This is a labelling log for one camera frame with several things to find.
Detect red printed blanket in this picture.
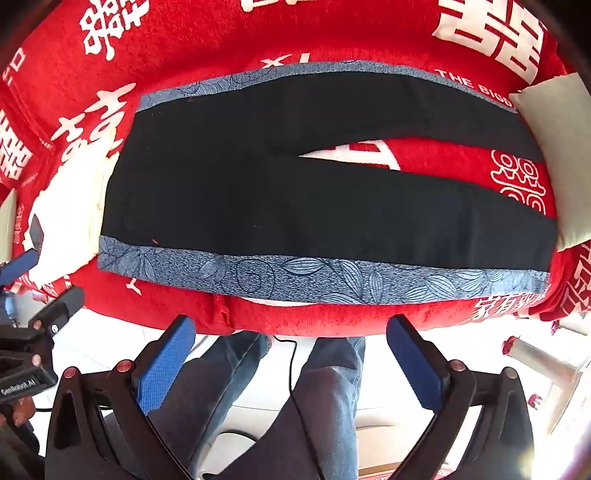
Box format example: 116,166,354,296
0,0,591,335

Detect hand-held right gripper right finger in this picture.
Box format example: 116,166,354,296
385,315,539,480

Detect person's dark grey top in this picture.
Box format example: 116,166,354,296
221,392,324,480

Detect white stand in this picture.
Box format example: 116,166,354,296
505,336,591,435

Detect person's right leg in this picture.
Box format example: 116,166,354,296
295,336,366,480

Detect black cable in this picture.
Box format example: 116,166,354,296
270,335,308,480

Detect black pants with blue stripe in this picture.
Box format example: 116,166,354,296
97,61,557,305

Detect person's left leg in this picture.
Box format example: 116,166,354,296
148,331,274,480

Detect person's leg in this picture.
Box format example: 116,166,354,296
295,336,366,480
148,331,274,480

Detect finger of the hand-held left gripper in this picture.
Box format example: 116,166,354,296
28,286,86,333
0,249,40,286

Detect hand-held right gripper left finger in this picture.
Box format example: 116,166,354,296
45,315,197,480

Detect white pillow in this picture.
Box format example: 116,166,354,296
508,71,591,252

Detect person's left hand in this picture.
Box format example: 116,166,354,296
0,394,38,444

